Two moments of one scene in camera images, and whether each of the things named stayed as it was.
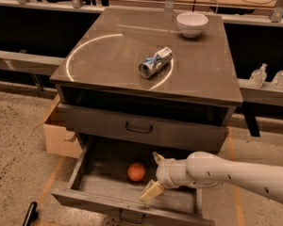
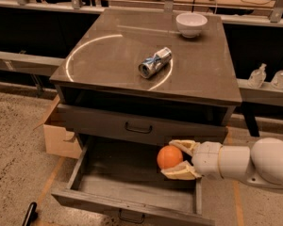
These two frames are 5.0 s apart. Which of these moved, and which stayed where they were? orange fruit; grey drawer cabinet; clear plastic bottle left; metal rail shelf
Moved: orange fruit
Stayed: clear plastic bottle left; metal rail shelf; grey drawer cabinet
